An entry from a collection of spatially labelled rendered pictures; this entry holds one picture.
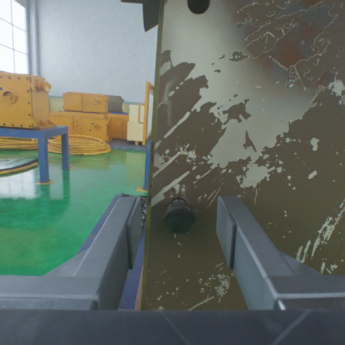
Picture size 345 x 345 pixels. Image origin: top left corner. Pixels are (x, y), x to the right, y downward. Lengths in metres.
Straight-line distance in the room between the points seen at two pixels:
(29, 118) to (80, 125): 3.26
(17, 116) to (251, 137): 3.22
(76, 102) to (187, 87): 9.17
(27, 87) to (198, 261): 3.14
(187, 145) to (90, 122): 6.19
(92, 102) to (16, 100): 5.99
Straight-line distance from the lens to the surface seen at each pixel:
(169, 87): 0.16
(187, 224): 0.16
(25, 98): 3.26
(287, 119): 0.18
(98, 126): 6.28
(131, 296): 0.55
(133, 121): 6.15
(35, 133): 3.29
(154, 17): 0.57
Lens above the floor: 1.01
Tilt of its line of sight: 15 degrees down
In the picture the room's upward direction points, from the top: 5 degrees clockwise
